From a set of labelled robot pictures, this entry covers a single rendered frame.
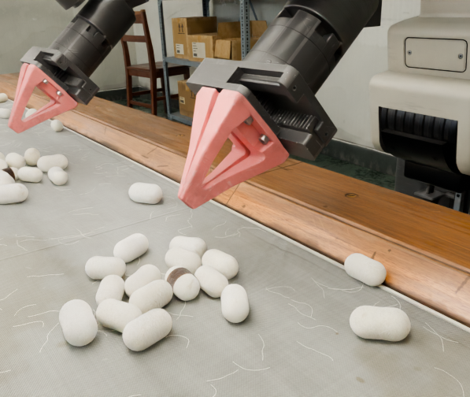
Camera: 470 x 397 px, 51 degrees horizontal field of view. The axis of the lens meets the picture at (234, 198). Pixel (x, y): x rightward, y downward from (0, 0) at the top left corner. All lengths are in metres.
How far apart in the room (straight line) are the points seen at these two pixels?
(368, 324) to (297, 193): 0.20
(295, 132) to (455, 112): 0.57
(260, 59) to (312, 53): 0.04
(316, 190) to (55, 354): 0.28
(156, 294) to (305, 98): 0.16
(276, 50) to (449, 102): 0.57
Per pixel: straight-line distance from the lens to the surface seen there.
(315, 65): 0.36
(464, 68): 0.92
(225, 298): 0.34
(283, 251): 0.43
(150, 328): 0.32
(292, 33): 0.36
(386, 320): 0.32
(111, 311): 0.34
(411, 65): 0.98
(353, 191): 0.49
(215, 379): 0.30
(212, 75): 0.36
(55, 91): 0.65
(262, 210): 0.48
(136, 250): 0.42
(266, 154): 0.35
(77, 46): 0.64
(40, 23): 5.29
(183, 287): 0.35
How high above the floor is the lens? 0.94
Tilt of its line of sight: 22 degrees down
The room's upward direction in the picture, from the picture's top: 2 degrees counter-clockwise
